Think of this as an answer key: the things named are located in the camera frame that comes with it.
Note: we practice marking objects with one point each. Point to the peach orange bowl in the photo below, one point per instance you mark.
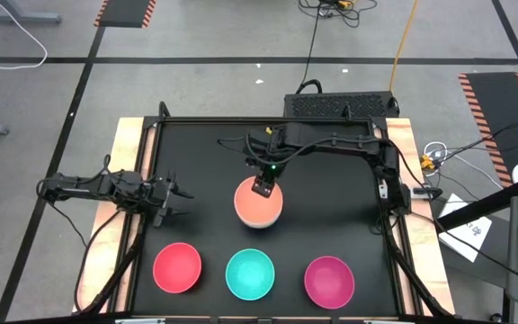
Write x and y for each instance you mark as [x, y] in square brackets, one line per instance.
[254, 207]

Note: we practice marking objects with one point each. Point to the red bowl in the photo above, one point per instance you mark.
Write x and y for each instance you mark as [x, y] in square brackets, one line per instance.
[176, 267]

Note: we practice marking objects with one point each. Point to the black perforated computer case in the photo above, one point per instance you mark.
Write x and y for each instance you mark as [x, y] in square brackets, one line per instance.
[322, 105]

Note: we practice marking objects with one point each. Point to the black hazard-striped floor mat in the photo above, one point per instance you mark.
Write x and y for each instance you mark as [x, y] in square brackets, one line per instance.
[497, 112]
[124, 12]

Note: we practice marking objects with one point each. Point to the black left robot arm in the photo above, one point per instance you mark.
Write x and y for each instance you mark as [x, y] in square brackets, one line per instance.
[83, 186]

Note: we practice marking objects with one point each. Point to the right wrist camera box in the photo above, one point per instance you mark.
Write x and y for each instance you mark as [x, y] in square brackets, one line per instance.
[271, 170]

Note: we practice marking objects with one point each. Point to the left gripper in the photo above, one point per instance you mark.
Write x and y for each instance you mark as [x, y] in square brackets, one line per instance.
[162, 195]

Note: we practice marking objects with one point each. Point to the white paper sheet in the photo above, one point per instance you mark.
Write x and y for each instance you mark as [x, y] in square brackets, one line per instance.
[470, 236]

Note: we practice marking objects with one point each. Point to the black desk beam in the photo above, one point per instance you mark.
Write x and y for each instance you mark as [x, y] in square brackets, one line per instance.
[479, 207]

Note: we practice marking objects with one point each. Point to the wooden table side board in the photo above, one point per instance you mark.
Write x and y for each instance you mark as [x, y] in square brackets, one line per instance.
[126, 135]
[421, 252]

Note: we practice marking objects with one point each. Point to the silver metal bracket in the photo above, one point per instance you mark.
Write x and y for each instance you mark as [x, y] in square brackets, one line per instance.
[383, 189]

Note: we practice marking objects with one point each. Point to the turquoise bowl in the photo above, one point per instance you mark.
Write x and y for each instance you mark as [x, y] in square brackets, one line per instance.
[250, 274]

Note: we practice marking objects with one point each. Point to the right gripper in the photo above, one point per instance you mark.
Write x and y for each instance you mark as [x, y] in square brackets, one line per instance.
[263, 186]

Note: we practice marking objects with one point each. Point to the yellow plug connector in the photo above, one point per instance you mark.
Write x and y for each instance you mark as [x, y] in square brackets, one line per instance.
[427, 163]

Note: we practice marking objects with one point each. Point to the magenta bowl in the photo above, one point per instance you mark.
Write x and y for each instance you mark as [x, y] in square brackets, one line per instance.
[329, 282]

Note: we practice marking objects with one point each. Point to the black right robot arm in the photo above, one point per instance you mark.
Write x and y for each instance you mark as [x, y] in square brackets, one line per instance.
[331, 141]

